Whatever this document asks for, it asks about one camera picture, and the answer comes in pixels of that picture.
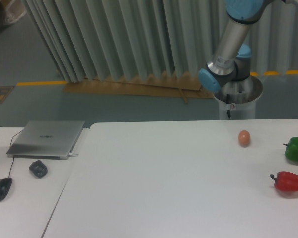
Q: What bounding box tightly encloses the brown egg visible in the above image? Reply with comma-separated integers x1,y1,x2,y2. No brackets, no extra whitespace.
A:
238,130,251,147

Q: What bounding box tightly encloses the red bell pepper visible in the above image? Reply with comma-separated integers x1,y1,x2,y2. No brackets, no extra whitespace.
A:
270,171,298,192

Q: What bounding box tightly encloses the black computer mouse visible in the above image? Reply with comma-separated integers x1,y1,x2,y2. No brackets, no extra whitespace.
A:
0,177,13,202

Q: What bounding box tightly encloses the small black controller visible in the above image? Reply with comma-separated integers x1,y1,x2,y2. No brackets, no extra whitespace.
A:
29,160,48,178

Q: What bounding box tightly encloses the silver closed laptop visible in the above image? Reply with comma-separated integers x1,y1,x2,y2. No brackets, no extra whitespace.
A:
6,120,85,159

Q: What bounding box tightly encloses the brown cardboard sheet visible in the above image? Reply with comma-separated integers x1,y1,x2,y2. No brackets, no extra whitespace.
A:
63,80,214,104

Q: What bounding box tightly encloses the green bell pepper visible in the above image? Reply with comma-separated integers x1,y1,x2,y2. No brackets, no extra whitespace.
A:
284,137,298,163

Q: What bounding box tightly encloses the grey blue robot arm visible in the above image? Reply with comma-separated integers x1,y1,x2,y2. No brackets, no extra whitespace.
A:
198,0,272,92

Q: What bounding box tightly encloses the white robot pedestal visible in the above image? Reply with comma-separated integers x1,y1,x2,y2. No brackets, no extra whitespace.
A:
213,76,263,120

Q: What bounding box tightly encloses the grey pleated curtain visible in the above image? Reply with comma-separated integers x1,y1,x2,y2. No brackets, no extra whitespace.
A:
23,0,298,82

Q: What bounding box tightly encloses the black mouse cable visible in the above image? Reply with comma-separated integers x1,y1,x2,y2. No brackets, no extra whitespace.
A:
0,126,25,179

